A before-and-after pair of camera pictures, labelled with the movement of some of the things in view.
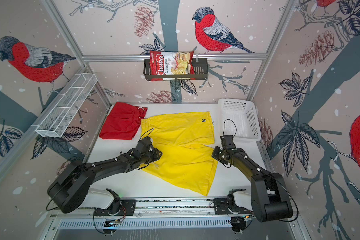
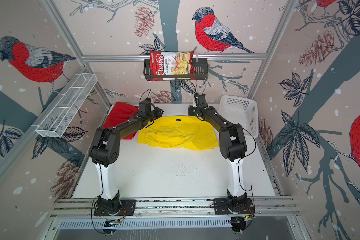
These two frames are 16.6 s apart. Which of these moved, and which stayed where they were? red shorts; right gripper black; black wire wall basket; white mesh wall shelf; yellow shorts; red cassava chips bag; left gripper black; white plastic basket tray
Moved: left gripper black; right gripper black; yellow shorts
Stayed: red cassava chips bag; black wire wall basket; white plastic basket tray; white mesh wall shelf; red shorts
